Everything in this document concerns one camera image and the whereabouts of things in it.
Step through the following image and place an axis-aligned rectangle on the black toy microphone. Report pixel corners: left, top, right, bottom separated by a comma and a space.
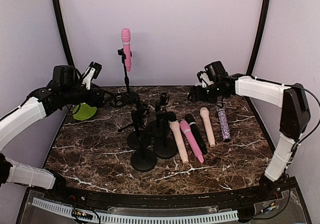
185, 114, 208, 155

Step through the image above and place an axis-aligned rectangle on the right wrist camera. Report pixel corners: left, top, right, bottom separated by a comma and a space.
197, 71, 214, 88

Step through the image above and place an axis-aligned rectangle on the white slotted cable duct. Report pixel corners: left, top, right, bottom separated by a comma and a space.
31, 198, 239, 224

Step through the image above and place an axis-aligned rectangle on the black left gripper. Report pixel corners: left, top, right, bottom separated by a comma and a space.
61, 82, 114, 108

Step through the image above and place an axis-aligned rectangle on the black clip mic stand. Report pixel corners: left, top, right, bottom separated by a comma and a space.
153, 111, 178, 159

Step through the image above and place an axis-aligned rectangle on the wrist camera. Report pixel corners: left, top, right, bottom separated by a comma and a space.
197, 71, 214, 88
82, 61, 102, 90

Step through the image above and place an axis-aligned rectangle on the tall beige microphone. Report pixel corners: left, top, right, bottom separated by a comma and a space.
169, 120, 189, 164

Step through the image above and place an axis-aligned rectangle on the purple rhinestone microphone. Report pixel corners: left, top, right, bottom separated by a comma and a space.
217, 108, 231, 142

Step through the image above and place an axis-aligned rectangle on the pink microphone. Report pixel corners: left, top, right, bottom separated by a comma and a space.
121, 28, 132, 72
180, 120, 204, 164

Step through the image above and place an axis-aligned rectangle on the black stand with textured grip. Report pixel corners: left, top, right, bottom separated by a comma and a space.
130, 146, 157, 172

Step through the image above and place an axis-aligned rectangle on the black front rail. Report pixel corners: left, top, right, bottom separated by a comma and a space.
29, 176, 296, 214

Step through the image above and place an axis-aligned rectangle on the green round plate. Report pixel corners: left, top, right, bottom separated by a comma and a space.
72, 103, 97, 121

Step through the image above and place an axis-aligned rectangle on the round-base stand of tall beige mic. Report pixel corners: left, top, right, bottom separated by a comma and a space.
126, 110, 151, 150

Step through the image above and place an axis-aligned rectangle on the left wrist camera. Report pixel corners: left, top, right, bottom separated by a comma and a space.
82, 61, 102, 90

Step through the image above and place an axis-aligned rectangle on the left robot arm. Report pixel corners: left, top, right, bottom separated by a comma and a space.
0, 61, 113, 202

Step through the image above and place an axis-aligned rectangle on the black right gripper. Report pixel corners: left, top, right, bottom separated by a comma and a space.
187, 82, 226, 104

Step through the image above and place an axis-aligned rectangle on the beige microphone round head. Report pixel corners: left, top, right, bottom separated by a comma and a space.
200, 107, 216, 147

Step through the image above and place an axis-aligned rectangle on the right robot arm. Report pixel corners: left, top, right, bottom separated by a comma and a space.
187, 61, 311, 182

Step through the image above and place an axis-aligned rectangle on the black tripod mic stand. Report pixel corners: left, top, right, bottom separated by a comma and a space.
108, 92, 150, 129

